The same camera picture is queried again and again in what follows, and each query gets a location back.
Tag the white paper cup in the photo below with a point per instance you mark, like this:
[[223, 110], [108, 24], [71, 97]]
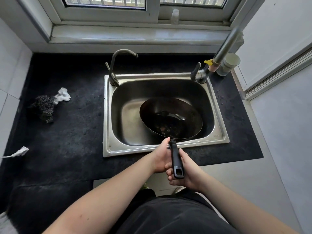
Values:
[[228, 65]]

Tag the dark steel wool scrubber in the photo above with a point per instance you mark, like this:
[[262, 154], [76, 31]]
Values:
[[45, 109]]

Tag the crumpled white cloth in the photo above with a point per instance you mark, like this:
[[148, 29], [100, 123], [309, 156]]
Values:
[[63, 95]]

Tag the person's black clothing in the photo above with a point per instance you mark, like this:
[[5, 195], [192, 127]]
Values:
[[170, 216]]

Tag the large steel faucet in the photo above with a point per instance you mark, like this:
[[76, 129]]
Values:
[[226, 43]]

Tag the person's right white shoe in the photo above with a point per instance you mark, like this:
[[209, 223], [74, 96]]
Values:
[[179, 189]]

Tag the person's left white shoe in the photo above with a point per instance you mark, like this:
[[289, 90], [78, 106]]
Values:
[[145, 186]]

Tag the row of metal window bars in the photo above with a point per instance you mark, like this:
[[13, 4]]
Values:
[[125, 0]]

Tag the person's right hand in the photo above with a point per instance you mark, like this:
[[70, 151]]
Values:
[[192, 175]]

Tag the white sliding door frame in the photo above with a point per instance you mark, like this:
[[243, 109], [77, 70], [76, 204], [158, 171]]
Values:
[[280, 75]]

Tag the thin dark gooseneck faucet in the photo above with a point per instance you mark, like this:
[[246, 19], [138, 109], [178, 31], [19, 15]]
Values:
[[113, 80]]

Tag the person's white shoe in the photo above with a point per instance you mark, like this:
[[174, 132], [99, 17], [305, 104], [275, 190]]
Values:
[[145, 186], [179, 189]]

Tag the black wok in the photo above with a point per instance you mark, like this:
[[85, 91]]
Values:
[[170, 119]]

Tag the small clear bottle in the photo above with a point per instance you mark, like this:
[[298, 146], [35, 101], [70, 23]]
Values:
[[174, 18]]

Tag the person's left hand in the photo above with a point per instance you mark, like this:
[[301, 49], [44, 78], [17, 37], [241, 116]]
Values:
[[161, 158]]

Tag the person's right forearm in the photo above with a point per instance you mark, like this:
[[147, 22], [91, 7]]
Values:
[[243, 212]]

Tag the white window frame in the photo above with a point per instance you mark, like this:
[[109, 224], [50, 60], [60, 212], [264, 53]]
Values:
[[153, 12]]

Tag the stainless steel sink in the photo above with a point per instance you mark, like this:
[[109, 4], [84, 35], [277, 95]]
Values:
[[126, 119]]

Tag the person's left forearm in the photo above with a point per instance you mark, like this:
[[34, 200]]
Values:
[[97, 207]]

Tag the yellow faucet clip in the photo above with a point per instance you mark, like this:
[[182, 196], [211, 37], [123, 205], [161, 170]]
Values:
[[208, 62]]

